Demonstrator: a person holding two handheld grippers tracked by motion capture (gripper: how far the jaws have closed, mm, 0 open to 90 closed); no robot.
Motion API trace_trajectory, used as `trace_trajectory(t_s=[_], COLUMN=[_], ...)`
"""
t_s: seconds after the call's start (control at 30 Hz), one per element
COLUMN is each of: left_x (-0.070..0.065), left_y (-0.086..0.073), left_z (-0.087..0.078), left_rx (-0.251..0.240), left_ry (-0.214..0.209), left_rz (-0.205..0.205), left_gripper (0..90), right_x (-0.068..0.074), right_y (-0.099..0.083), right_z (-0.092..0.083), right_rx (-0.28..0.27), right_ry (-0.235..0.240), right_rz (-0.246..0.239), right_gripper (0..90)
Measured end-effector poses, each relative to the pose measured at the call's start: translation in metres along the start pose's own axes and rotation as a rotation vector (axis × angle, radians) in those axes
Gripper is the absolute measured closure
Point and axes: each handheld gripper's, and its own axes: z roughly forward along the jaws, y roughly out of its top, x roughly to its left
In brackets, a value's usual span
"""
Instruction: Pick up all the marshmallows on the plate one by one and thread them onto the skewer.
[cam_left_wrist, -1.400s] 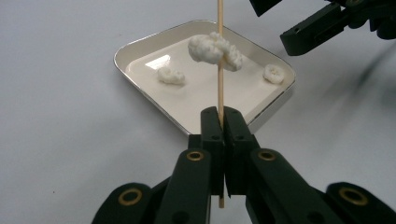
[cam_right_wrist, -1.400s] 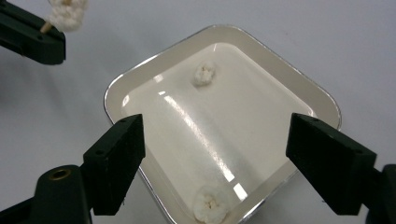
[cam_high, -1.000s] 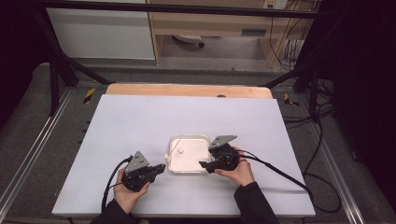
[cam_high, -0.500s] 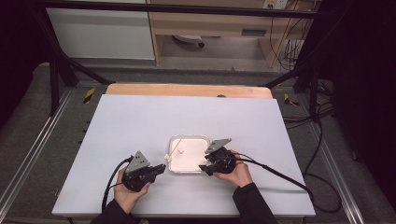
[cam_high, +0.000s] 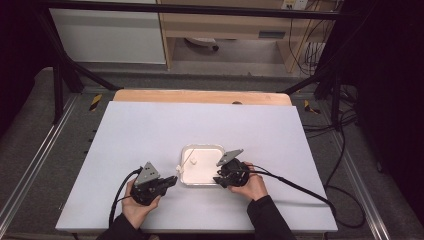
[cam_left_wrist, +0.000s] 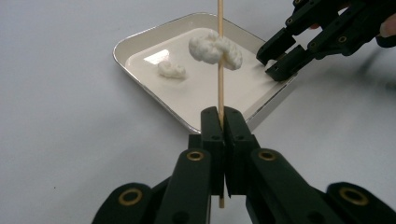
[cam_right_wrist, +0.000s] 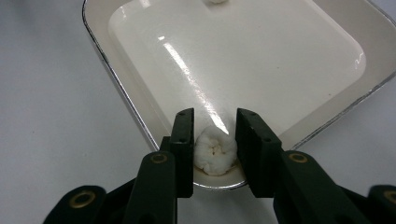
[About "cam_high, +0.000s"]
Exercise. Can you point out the aluminium rail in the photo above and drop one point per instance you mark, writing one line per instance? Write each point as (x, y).
(361, 186)
(40, 150)

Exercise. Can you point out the black curtain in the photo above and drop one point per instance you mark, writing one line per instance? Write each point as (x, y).
(20, 50)
(390, 83)

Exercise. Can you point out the white cabinet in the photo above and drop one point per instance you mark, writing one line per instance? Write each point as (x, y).
(106, 36)

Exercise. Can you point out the square white tray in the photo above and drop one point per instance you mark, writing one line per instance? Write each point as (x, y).
(200, 173)

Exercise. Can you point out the thin wooden skewer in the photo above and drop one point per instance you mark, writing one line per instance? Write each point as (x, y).
(186, 160)

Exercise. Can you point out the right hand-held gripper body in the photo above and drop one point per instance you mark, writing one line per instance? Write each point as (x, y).
(235, 171)

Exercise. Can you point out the white marshmallow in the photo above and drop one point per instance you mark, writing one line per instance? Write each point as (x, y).
(180, 169)
(193, 162)

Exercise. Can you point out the light wooden desk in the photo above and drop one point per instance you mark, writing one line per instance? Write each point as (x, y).
(220, 25)

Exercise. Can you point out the person's right hand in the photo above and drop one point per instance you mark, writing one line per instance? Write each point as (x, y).
(253, 186)

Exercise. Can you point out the white wall socket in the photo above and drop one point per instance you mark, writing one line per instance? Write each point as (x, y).
(295, 4)

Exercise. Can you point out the office chair base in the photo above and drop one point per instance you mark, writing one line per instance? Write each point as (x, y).
(201, 41)

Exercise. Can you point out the wooden table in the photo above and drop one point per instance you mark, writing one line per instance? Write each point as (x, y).
(186, 96)

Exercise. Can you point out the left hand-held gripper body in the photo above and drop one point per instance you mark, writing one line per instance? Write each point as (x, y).
(146, 180)

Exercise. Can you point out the black metal frame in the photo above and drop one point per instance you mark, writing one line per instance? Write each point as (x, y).
(200, 10)

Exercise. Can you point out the person's left hand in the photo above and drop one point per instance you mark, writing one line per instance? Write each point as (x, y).
(136, 211)

